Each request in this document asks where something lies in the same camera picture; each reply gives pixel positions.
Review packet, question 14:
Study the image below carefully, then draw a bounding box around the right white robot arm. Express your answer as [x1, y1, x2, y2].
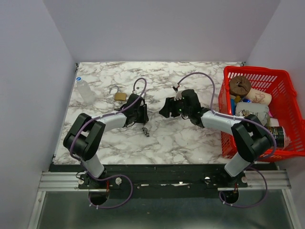
[159, 89, 276, 187]

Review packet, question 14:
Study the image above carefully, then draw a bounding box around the large brass padlock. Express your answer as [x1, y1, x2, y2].
[109, 85, 127, 102]

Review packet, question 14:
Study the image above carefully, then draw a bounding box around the aluminium frame rail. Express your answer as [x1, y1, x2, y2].
[38, 170, 292, 192]

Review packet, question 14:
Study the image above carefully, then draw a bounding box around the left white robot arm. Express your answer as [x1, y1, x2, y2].
[63, 94, 149, 188]

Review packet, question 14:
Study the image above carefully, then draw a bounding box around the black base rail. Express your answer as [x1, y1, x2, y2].
[49, 164, 286, 209]

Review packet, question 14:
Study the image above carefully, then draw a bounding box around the grey printed pouch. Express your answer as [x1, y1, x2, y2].
[235, 102, 270, 126]

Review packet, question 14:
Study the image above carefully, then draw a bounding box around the brown round wooden block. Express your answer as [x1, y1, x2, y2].
[229, 75, 252, 97]

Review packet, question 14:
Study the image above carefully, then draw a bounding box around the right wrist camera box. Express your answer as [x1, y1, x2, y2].
[173, 86, 183, 101]

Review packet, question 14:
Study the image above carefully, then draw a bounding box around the clear plastic water bottle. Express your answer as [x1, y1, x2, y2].
[76, 77, 95, 104]

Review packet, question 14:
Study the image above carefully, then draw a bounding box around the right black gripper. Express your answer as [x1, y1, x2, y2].
[159, 95, 191, 118]

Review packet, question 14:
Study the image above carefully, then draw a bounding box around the black printed can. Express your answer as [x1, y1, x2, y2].
[267, 126, 288, 149]

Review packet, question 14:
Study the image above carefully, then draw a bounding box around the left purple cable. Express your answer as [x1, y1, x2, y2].
[70, 77, 147, 209]

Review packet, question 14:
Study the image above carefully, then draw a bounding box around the beige printed cylinder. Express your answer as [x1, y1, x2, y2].
[245, 88, 272, 105]

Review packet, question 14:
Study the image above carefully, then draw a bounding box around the red plastic basket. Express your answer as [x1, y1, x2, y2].
[218, 66, 305, 162]

